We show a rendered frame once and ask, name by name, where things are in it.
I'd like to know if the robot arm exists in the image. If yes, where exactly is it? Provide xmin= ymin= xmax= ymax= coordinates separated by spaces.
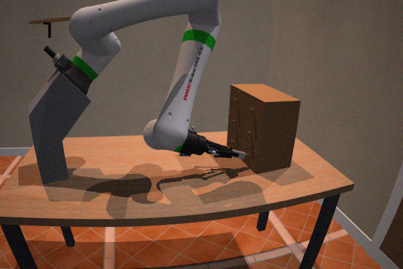
xmin=44 ymin=0 xmax=221 ymax=155

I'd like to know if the dark brown drawer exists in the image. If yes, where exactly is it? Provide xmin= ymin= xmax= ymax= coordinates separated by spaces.
xmin=229 ymin=108 xmax=244 ymax=136
xmin=241 ymin=139 xmax=258 ymax=172
xmin=230 ymin=87 xmax=246 ymax=114
xmin=243 ymin=118 xmax=261 ymax=150
xmin=245 ymin=95 xmax=264 ymax=126
xmin=227 ymin=128 xmax=242 ymax=151

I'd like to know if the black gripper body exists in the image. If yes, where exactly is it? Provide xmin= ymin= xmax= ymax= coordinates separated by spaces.
xmin=193 ymin=135 xmax=217 ymax=155

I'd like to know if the brown wooden chest of drawers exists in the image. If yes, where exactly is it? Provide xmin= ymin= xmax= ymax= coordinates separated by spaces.
xmin=227 ymin=84 xmax=300 ymax=174

